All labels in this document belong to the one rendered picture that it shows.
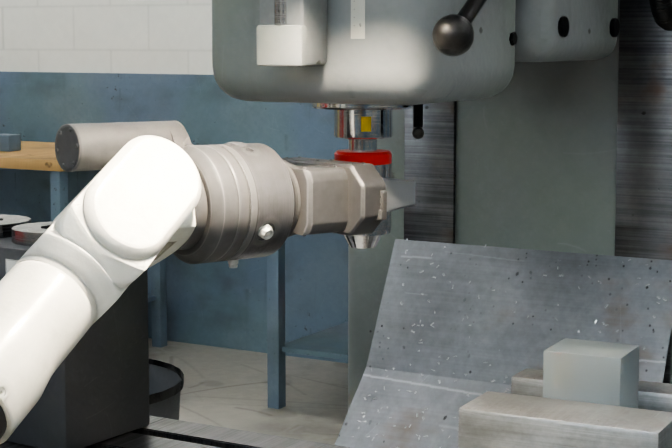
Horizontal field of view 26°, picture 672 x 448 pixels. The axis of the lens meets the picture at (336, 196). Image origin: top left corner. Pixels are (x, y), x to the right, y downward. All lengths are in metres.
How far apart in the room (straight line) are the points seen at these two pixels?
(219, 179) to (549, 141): 0.55
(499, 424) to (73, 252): 0.33
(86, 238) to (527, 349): 0.65
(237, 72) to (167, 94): 5.36
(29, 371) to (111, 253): 0.10
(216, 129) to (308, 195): 5.26
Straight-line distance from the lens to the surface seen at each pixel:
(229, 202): 1.05
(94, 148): 1.05
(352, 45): 1.09
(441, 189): 1.57
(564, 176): 1.52
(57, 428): 1.38
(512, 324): 1.52
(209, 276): 6.46
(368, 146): 1.18
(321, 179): 1.11
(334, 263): 6.10
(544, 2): 1.24
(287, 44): 1.07
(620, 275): 1.50
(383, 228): 1.18
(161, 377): 3.34
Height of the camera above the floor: 1.36
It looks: 6 degrees down
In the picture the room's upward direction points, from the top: straight up
